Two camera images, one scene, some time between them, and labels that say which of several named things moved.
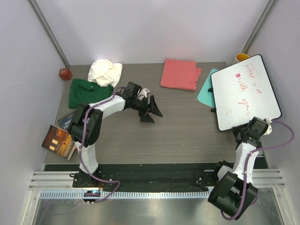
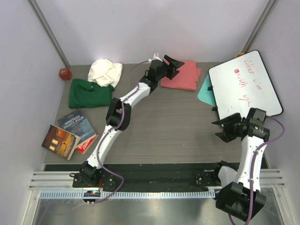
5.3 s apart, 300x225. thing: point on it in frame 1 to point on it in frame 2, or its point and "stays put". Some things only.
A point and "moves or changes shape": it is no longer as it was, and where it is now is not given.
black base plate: (145, 177) stays put
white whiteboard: (243, 90) moves or changes shape
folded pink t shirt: (180, 74) stays put
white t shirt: (104, 72) stays put
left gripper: (152, 108) to (175, 64)
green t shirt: (83, 91) stays put
